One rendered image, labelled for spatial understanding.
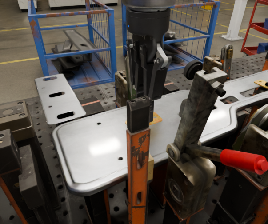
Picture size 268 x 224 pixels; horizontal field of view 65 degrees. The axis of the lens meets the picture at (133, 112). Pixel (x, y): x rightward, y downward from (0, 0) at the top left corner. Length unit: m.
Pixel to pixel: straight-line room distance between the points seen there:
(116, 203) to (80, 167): 0.32
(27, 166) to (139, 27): 0.34
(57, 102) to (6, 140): 0.25
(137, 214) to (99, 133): 0.20
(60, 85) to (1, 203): 0.42
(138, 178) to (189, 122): 0.11
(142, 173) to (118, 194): 0.43
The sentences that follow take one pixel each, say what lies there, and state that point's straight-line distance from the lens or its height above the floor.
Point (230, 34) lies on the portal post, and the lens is 5.14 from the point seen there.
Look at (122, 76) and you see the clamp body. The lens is 0.66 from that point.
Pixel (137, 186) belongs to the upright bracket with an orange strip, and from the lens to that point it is 0.35.
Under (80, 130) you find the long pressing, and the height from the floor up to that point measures 1.00.
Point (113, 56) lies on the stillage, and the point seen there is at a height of 0.46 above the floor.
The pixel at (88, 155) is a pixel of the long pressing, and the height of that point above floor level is 1.00.
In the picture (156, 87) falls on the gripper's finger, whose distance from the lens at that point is 0.40.
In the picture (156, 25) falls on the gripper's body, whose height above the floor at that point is 1.25.
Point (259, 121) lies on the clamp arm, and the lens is 0.47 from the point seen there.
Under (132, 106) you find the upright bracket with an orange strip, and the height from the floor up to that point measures 1.19.
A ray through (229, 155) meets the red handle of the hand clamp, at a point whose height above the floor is 1.13.
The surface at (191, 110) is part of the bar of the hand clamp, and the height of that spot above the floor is 1.16.
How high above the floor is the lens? 1.33
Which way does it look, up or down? 35 degrees down
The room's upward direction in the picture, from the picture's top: straight up
